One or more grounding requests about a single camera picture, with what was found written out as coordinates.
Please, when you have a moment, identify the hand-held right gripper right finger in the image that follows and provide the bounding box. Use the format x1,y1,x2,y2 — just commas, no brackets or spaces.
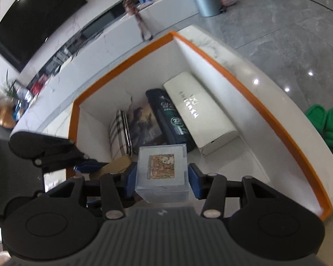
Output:
188,163,278,219

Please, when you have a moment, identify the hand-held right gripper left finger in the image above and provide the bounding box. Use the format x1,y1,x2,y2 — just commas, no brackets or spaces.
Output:
62,163,138,220

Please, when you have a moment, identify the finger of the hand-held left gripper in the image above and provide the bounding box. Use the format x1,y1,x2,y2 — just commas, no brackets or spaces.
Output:
30,145,106,172

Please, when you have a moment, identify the gold brown box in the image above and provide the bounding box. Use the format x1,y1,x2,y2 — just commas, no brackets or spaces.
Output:
89,155,133,180

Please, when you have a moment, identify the clear plastic box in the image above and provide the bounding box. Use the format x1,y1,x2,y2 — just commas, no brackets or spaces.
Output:
135,144,190,203

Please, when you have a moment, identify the plaid wallet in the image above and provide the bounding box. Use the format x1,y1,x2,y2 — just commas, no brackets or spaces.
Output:
109,110,133,161

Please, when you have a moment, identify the dark brown printed box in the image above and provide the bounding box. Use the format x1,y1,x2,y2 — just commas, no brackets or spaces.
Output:
127,104,167,155

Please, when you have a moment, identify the black shampoo bottle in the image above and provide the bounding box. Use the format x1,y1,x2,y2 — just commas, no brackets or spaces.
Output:
146,88,196,153

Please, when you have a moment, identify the white rectangular box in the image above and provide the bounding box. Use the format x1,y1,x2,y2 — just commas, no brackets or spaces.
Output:
163,71,240,156

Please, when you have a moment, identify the orange cardboard box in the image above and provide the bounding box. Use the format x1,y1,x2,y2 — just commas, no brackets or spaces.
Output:
67,31,333,221

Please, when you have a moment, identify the gold vase with dried flowers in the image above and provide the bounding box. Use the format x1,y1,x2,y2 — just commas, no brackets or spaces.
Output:
0,100,20,129

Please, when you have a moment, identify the green plant in glass vase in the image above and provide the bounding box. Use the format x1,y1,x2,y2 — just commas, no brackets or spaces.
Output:
1,69,27,103

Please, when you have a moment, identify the red gift box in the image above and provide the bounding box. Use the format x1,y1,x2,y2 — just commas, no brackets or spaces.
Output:
30,74,50,95

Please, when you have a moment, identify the black flat television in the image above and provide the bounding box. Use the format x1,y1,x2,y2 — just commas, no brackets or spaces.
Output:
0,0,88,73

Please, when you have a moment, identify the white marble television console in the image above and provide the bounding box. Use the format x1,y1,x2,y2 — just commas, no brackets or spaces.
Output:
18,0,200,108

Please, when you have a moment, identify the brown bottle with strap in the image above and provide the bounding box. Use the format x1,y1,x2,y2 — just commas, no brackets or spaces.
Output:
123,0,154,42

